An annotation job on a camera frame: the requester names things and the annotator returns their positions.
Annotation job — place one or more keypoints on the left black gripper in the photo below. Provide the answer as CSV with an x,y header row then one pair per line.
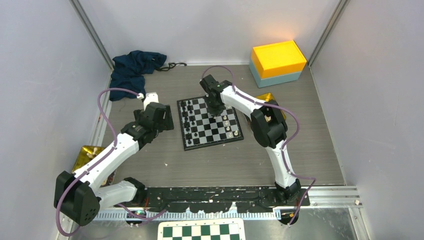
x,y
166,123

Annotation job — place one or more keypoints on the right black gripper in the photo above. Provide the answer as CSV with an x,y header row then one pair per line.
x,y
214,112

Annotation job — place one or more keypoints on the gold tin tray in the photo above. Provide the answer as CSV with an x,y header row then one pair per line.
x,y
267,98

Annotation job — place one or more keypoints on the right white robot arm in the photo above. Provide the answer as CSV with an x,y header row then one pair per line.
x,y
267,123

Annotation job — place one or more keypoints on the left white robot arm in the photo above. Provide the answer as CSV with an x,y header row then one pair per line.
x,y
81,195

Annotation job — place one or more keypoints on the gold tin with brown pieces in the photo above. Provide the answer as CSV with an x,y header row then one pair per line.
x,y
88,153

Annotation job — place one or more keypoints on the green checkered calibration board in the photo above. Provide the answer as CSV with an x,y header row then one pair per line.
x,y
207,229

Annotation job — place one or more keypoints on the black and white chessboard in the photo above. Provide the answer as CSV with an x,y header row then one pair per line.
x,y
200,130

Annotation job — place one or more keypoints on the dark blue cloth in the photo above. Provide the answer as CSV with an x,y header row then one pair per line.
x,y
129,69

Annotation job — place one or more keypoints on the orange and teal box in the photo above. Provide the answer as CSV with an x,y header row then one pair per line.
x,y
276,63

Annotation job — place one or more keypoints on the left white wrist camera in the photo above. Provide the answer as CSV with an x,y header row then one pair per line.
x,y
151,97

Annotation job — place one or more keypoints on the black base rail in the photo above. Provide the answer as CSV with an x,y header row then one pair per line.
x,y
246,199

